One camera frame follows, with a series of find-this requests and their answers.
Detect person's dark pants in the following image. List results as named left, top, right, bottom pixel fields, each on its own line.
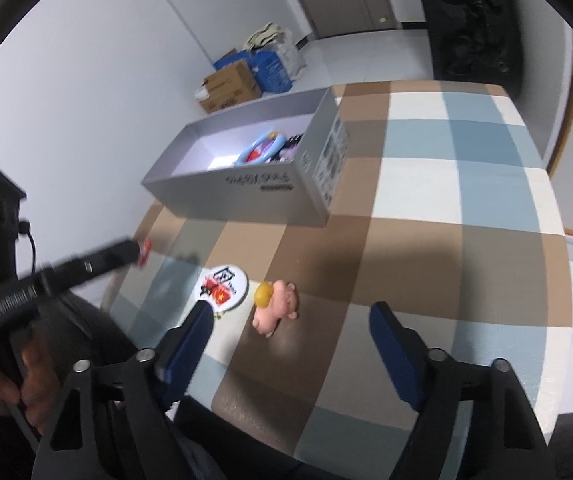
left=31, top=290, right=573, bottom=480

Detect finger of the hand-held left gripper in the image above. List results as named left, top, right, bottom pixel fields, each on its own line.
left=41, top=239, right=140, bottom=297

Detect brown cardboard box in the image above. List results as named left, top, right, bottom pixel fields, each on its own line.
left=197, top=59, right=263, bottom=114

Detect white bag with cloth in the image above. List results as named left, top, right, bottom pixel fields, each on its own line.
left=244, top=22, right=307, bottom=81

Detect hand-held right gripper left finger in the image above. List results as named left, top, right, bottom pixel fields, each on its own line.
left=31, top=300, right=217, bottom=480

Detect black cable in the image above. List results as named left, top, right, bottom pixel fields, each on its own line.
left=18, top=219, right=38, bottom=277

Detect black backpack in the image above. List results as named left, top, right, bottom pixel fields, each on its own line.
left=419, top=0, right=524, bottom=98

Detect light blue bracelet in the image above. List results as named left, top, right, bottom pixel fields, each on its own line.
left=234, top=131, right=284, bottom=167

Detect blue cardboard box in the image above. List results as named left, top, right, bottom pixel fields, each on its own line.
left=213, top=47, right=294, bottom=95

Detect pink pig figurine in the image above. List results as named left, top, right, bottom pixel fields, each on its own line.
left=252, top=280, right=301, bottom=338

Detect person's left hand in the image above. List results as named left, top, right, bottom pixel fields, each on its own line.
left=0, top=320, right=62, bottom=427

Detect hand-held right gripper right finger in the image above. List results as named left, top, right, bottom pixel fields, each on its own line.
left=369, top=301, right=552, bottom=480

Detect dark bead bracelet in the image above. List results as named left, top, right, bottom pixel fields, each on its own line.
left=272, top=132, right=308, bottom=163

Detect grey cardboard box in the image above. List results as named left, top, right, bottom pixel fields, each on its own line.
left=141, top=86, right=351, bottom=227

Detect white round badge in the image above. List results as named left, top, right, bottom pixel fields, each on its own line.
left=195, top=263, right=250, bottom=312

